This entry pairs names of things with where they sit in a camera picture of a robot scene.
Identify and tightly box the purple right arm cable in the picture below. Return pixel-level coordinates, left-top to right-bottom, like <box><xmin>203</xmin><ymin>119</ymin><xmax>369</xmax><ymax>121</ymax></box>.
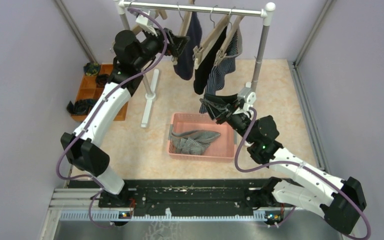
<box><xmin>234</xmin><ymin>106</ymin><xmax>372</xmax><ymax>240</ymax></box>

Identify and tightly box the white metal clothes rack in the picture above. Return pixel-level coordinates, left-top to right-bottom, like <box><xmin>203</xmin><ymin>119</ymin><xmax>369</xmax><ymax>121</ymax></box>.
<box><xmin>112</xmin><ymin>0</ymin><xmax>277</xmax><ymax>129</ymax></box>

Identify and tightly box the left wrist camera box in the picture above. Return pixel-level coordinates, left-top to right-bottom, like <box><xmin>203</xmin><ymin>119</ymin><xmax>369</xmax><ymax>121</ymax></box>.
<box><xmin>135</xmin><ymin>9</ymin><xmax>159</xmax><ymax>37</ymax></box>

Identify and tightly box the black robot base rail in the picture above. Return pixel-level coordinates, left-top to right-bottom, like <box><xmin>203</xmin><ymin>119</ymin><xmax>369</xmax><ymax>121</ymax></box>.
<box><xmin>85</xmin><ymin>178</ymin><xmax>290</xmax><ymax>224</ymax></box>

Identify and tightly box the green patterned rolled cloth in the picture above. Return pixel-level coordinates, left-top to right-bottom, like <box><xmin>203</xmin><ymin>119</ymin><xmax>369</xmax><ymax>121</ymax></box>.
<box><xmin>83</xmin><ymin>62</ymin><xmax>101</xmax><ymax>77</ymax></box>

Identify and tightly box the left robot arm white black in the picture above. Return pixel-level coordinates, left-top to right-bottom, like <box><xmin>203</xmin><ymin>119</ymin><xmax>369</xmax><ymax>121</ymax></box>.
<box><xmin>60</xmin><ymin>28</ymin><xmax>190</xmax><ymax>207</ymax></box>

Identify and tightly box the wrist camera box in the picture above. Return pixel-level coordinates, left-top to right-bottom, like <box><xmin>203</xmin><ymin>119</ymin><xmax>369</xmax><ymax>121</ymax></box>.
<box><xmin>237</xmin><ymin>82</ymin><xmax>257</xmax><ymax>113</ymax></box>
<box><xmin>135</xmin><ymin>9</ymin><xmax>159</xmax><ymax>37</ymax></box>

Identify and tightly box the pink plastic basket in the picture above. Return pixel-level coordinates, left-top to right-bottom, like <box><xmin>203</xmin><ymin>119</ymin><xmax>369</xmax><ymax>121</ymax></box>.
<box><xmin>167</xmin><ymin>113</ymin><xmax>237</xmax><ymax>163</ymax></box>

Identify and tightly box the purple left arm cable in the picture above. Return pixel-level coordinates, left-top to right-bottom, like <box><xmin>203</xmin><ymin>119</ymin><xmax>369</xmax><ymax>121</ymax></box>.
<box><xmin>56</xmin><ymin>7</ymin><xmax>170</xmax><ymax>229</ymax></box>

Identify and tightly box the orange wooden divider tray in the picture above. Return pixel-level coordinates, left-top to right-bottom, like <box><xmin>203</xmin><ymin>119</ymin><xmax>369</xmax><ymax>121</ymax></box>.
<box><xmin>72</xmin><ymin>63</ymin><xmax>128</xmax><ymax>121</ymax></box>

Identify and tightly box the black rolled cloth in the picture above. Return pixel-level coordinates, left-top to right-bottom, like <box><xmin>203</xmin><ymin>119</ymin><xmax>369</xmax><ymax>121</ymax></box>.
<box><xmin>66</xmin><ymin>98</ymin><xmax>97</xmax><ymax>116</ymax></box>

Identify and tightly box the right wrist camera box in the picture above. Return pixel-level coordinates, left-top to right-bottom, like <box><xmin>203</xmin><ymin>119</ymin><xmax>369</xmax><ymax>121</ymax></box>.
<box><xmin>237</xmin><ymin>82</ymin><xmax>257</xmax><ymax>113</ymax></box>

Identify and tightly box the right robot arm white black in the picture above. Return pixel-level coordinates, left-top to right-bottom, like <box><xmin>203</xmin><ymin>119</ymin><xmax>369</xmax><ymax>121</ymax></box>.
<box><xmin>200</xmin><ymin>94</ymin><xmax>372</xmax><ymax>239</ymax></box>

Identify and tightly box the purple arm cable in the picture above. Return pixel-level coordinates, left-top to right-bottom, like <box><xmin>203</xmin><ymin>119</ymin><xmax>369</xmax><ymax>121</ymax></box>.
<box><xmin>234</xmin><ymin>106</ymin><xmax>372</xmax><ymax>240</ymax></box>
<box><xmin>56</xmin><ymin>7</ymin><xmax>170</xmax><ymax>229</ymax></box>

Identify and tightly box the dark striped underwear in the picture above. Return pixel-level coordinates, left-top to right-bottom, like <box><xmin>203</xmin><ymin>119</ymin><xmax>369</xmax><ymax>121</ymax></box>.
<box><xmin>204</xmin><ymin>28</ymin><xmax>243</xmax><ymax>95</ymax></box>

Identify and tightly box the navy blue underwear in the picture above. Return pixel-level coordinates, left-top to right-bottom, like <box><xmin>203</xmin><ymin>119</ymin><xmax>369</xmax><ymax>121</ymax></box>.
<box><xmin>173</xmin><ymin>12</ymin><xmax>203</xmax><ymax>81</ymax></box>

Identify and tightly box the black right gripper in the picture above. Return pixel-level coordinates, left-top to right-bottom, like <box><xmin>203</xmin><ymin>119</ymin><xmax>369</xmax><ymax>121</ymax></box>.
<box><xmin>200</xmin><ymin>93</ymin><xmax>256</xmax><ymax>144</ymax></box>

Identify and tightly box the beige clip hanger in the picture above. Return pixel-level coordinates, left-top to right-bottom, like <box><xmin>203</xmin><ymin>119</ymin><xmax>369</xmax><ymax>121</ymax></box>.
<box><xmin>130</xmin><ymin>9</ymin><xmax>168</xmax><ymax>35</ymax></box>
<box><xmin>193</xmin><ymin>5</ymin><xmax>229</xmax><ymax>70</ymax></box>
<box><xmin>213</xmin><ymin>6</ymin><xmax>244</xmax><ymax>66</ymax></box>
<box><xmin>172</xmin><ymin>0</ymin><xmax>195</xmax><ymax>66</ymax></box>

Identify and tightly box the black underwear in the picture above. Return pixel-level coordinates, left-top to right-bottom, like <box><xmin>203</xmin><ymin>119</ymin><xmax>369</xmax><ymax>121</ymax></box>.
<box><xmin>193</xmin><ymin>26</ymin><xmax>228</xmax><ymax>95</ymax></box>

